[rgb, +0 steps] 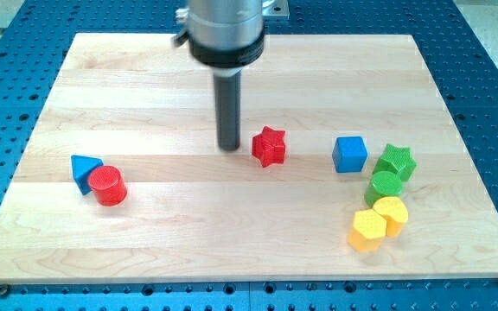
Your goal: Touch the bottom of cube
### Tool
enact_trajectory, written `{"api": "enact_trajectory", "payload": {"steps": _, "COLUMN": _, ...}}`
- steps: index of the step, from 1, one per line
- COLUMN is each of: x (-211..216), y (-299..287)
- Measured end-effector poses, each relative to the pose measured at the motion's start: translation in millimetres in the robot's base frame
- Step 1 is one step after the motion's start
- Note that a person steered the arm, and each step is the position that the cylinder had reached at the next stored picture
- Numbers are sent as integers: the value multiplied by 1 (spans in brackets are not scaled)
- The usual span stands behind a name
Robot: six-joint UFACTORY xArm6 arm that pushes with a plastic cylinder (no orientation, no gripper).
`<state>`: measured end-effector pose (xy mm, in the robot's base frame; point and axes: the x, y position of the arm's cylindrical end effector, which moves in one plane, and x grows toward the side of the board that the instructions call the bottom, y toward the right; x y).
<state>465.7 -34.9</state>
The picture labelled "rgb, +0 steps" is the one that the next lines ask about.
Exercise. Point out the wooden board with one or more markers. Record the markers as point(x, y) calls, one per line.
point(193, 213)

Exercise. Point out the blue triangle block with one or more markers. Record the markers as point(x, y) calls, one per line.
point(82, 167)

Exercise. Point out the blue cube block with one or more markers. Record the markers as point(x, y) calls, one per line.
point(349, 154)

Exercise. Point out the red cylinder block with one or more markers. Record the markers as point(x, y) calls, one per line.
point(108, 185)

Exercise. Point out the yellow hexagon block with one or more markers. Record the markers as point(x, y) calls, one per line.
point(368, 231)

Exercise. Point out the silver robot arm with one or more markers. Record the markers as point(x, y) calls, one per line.
point(226, 36)

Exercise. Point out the red star block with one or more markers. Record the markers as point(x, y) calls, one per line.
point(269, 146)

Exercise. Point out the green star block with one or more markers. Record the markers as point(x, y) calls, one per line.
point(397, 160)

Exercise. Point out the blue perforated metal table plate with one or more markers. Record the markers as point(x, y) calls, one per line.
point(35, 42)

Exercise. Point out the green cylinder block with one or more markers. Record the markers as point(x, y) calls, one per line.
point(382, 184)

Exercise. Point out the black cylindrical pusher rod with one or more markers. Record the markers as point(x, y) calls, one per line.
point(227, 110)

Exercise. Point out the yellow pac-man shaped block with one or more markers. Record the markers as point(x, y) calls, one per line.
point(393, 210)

